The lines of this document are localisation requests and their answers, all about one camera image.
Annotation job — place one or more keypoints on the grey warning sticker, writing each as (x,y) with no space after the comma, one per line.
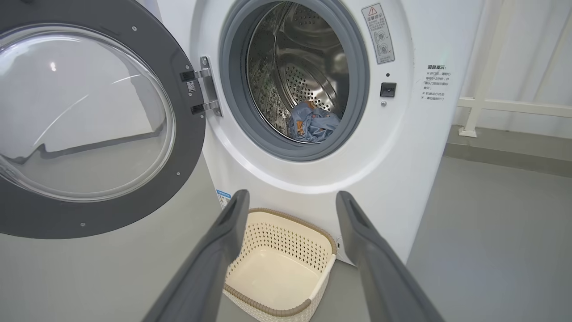
(378,33)

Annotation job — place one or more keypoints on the black door latch socket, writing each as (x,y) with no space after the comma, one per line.
(388,89)

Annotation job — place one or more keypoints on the blue energy label sticker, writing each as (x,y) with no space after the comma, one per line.
(223,199)

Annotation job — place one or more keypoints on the cream perforated laundry basket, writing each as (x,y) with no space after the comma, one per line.
(277,277)

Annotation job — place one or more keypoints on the steel perforated washer drum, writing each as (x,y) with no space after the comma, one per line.
(304,58)

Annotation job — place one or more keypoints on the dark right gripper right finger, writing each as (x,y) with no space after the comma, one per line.
(380,277)

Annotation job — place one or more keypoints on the white metal railing frame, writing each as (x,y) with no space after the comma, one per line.
(487,67)

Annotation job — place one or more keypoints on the blue garment with orange print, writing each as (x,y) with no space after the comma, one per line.
(315,125)

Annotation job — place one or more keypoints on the metal door hinge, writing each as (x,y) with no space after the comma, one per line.
(209,87)

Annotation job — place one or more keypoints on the white front-load washing machine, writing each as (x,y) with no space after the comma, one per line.
(402,156)

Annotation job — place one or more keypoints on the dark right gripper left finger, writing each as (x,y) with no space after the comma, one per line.
(210,268)

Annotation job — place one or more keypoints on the round black glass washer door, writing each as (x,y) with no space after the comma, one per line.
(187,147)

